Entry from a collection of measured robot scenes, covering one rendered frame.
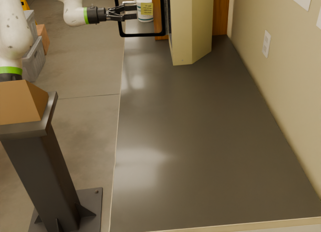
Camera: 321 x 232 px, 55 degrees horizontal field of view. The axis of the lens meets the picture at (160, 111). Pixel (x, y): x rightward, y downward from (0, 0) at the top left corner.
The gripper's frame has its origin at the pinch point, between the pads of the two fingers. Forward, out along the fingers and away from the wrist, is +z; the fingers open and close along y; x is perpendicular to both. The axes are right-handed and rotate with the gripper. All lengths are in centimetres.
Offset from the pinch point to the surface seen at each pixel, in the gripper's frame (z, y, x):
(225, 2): 57, 23, 7
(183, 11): 25.8, -14.2, -3.1
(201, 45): 36.5, -7.8, 20.3
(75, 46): -99, 230, 122
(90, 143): -53, 28, 122
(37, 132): -48, -63, 30
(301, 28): 62, -68, -13
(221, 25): 55, 23, 22
